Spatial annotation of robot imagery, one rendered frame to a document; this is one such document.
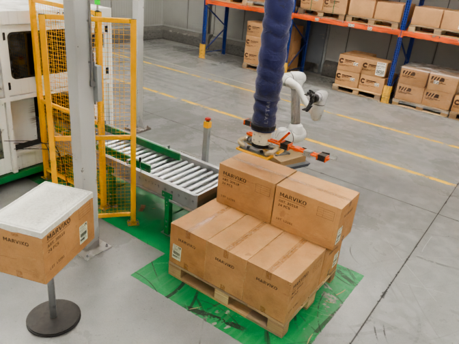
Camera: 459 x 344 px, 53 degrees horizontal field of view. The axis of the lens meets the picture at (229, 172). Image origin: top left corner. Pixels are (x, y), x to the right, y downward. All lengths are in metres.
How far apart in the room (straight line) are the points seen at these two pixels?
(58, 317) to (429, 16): 9.15
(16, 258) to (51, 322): 0.78
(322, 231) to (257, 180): 0.71
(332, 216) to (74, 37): 2.46
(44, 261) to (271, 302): 1.68
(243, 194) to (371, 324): 1.54
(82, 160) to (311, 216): 2.01
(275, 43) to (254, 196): 1.34
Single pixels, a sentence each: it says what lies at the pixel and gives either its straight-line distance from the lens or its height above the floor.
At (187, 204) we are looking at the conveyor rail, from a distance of 4.44.
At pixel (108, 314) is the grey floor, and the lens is 3.93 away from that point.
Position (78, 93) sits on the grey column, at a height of 1.56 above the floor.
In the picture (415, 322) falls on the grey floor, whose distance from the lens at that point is 4.38.
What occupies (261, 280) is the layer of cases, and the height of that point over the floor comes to 0.44.
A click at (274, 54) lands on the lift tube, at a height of 1.99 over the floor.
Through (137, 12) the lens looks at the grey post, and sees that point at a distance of 7.17.
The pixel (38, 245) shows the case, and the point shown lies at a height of 0.92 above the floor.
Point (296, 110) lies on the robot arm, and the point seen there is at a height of 1.28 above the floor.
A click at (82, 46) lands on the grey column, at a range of 3.88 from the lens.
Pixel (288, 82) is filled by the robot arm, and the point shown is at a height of 1.60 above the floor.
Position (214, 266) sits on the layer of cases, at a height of 0.33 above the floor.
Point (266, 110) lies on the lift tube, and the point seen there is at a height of 1.51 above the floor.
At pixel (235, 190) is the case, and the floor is 0.74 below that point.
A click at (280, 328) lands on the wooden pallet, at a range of 3.77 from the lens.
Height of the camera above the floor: 2.65
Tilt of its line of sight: 25 degrees down
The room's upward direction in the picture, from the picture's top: 6 degrees clockwise
